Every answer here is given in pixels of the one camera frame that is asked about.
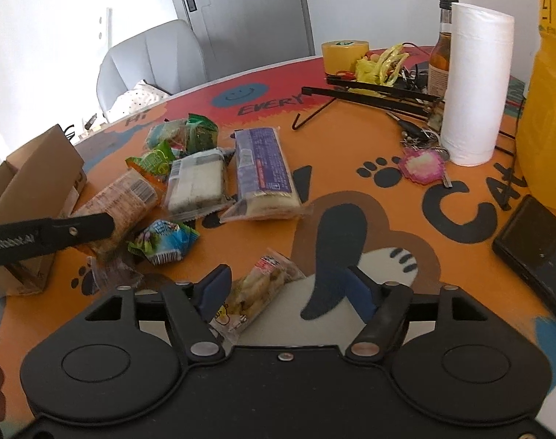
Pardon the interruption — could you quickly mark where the orange brown snack package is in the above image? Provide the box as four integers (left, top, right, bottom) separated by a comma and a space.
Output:
73, 169, 163, 259

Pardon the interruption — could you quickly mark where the pale teal snack packet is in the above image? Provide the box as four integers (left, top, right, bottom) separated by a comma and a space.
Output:
145, 119, 187, 150

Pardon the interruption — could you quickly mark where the yellow cracker snack packet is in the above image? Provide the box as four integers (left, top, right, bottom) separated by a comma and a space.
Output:
210, 250, 306, 344

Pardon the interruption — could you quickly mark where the grey armchair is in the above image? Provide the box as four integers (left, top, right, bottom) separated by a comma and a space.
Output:
96, 20, 208, 111

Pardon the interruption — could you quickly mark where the white dotted pillow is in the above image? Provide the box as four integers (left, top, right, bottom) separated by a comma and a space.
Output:
105, 79, 169, 123

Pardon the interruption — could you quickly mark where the purple bread package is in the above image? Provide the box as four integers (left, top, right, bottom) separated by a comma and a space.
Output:
219, 127, 303, 224

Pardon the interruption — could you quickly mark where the white paper towel roll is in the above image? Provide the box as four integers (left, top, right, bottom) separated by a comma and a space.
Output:
441, 3, 515, 166

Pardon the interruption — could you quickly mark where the cardboard box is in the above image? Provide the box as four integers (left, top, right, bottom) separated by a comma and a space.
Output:
0, 126, 87, 297

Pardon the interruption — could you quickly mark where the grey door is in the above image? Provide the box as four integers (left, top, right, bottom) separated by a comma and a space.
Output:
173, 0, 314, 80

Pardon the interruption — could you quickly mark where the yellow tape roll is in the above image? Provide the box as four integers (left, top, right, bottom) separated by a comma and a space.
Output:
321, 40, 369, 75

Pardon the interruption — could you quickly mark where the white rice cake package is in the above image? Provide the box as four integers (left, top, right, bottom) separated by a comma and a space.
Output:
163, 148, 235, 222

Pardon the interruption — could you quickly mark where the pink keychain with keys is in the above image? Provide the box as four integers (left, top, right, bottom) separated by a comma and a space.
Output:
386, 112, 452, 189

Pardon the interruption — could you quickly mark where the brown glass bottle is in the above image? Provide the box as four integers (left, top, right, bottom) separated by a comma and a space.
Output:
427, 0, 459, 98

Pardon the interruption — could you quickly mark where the yellow plastic bag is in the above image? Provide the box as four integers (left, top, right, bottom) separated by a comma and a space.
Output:
516, 0, 556, 209

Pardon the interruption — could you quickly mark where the dark green snack packet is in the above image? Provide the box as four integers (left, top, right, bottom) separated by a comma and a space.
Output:
186, 113, 218, 155

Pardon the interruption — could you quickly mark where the blue green candy packet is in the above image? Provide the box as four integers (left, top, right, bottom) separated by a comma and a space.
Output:
127, 220, 199, 266

